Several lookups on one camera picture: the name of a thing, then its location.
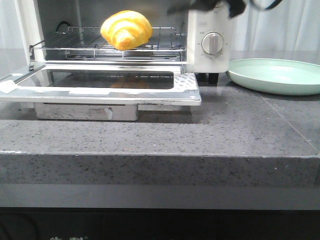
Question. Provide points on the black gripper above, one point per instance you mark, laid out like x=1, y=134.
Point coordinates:
x=235, y=7

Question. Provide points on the yellow croissant bread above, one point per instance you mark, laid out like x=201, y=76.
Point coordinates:
x=126, y=30

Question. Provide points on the white glass oven door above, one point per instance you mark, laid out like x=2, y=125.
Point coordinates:
x=100, y=92

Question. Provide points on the white Toshiba toaster oven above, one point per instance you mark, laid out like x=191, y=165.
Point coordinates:
x=40, y=18

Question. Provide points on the lower white timer knob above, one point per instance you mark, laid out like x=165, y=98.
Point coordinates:
x=212, y=43

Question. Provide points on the light green round plate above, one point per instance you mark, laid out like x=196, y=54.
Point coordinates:
x=276, y=76

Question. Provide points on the metal wire oven rack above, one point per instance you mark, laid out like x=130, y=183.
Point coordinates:
x=86, y=44

